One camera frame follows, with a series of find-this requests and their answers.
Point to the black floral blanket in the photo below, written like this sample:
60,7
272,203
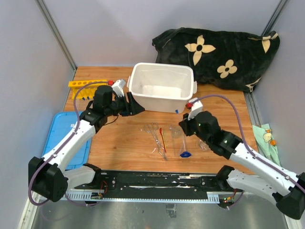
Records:
228,60

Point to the graduated cylinder blue base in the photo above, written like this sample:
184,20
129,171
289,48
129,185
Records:
184,153

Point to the blue plastic tray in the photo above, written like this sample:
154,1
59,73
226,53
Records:
62,124

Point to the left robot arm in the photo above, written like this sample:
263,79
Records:
47,175

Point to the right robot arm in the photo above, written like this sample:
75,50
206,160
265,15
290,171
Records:
282,187

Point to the white plastic bin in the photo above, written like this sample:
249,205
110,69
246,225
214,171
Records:
162,87

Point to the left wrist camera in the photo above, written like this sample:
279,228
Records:
117,88

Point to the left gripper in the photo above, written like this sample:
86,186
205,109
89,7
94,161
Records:
134,108

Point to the red yellow green spatula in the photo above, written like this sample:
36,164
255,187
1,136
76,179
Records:
163,139

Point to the green printed cloth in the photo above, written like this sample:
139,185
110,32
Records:
266,142

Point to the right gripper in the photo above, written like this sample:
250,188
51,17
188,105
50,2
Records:
185,123

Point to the metal crucible tongs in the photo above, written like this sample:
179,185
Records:
153,128

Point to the glass petri dish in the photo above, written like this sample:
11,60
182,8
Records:
203,146

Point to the small glass beaker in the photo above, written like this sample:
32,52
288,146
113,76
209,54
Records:
176,132

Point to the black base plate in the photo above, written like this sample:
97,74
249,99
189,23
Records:
155,186

